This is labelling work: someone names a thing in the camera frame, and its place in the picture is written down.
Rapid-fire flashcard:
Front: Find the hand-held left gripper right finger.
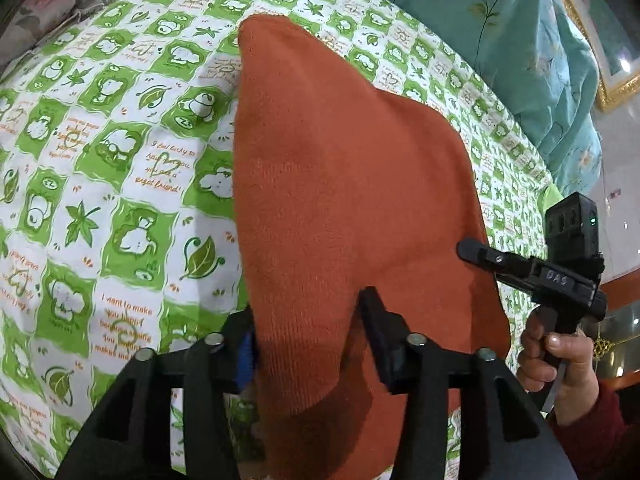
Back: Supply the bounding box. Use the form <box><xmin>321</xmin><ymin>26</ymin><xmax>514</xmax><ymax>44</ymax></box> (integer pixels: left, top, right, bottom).
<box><xmin>357</xmin><ymin>287</ymin><xmax>576</xmax><ymax>480</ymax></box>

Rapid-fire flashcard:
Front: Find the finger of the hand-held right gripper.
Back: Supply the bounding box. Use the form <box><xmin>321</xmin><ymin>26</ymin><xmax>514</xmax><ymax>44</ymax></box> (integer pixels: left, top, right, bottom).
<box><xmin>457</xmin><ymin>239</ymin><xmax>538</xmax><ymax>283</ymax></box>

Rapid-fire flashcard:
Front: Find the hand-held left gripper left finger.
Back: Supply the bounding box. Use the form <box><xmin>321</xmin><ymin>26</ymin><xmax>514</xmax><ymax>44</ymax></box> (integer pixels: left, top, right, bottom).
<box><xmin>55</xmin><ymin>305</ymin><xmax>261</xmax><ymax>480</ymax></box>

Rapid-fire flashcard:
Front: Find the orange knit sweater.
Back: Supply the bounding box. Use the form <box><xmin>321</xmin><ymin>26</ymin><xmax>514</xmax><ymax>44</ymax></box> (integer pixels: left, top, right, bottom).
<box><xmin>232</xmin><ymin>14</ymin><xmax>511</xmax><ymax>480</ymax></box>

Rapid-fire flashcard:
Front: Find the person's right forearm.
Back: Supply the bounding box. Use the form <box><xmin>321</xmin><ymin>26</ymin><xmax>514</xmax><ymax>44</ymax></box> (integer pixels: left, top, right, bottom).
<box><xmin>547</xmin><ymin>380</ymin><xmax>631</xmax><ymax>480</ymax></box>

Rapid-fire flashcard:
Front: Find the person's right hand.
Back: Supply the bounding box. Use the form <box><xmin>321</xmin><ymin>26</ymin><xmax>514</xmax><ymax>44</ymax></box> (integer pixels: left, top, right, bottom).
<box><xmin>516</xmin><ymin>312</ymin><xmax>601</xmax><ymax>426</ymax></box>

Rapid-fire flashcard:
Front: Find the wooden cabinet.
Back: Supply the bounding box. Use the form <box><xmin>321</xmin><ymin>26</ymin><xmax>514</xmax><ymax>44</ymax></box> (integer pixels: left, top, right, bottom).
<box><xmin>595</xmin><ymin>272</ymin><xmax>640</xmax><ymax>391</ymax></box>

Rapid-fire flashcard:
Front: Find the teal floral quilt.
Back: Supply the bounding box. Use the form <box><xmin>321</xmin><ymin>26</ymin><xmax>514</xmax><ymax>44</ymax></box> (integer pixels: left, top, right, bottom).
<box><xmin>320</xmin><ymin>0</ymin><xmax>603</xmax><ymax>198</ymax></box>

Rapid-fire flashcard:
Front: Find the gold framed picture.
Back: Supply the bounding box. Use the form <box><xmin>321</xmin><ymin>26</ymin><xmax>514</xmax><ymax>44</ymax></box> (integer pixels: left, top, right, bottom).
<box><xmin>542</xmin><ymin>0</ymin><xmax>640</xmax><ymax>113</ymax></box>

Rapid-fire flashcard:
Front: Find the green patterned bedsheet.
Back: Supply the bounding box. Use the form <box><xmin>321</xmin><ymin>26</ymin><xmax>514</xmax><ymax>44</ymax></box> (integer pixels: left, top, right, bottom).
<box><xmin>0</xmin><ymin>0</ymin><xmax>556</xmax><ymax>480</ymax></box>

